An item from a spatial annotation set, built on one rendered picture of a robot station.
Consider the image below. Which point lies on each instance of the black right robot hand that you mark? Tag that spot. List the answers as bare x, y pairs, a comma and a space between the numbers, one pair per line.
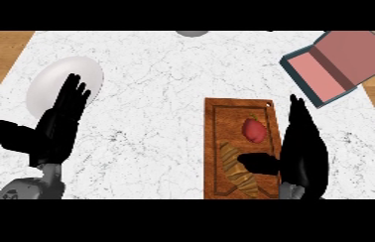
302, 153

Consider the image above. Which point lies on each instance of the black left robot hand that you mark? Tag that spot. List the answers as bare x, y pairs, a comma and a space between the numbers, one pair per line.
57, 130

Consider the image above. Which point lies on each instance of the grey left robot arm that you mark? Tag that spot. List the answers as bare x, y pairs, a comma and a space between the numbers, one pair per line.
36, 184

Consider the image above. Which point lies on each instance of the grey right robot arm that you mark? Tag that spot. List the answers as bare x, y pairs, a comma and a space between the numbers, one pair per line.
290, 191

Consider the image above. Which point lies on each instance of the red bell pepper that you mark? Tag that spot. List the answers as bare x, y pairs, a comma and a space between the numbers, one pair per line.
253, 131

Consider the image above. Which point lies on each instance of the brown wooden cutting board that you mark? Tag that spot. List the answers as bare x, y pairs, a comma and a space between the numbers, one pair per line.
228, 143

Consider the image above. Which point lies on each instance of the pink cardboard box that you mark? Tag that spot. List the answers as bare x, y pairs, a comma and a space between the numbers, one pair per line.
333, 65

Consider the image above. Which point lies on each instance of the white oval plate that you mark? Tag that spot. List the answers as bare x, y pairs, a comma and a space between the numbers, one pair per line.
50, 84

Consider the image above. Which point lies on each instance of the brown striped bread loaf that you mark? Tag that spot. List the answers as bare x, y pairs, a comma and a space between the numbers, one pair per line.
236, 170

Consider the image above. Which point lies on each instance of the grey round object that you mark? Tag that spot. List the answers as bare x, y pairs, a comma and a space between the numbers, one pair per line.
191, 33

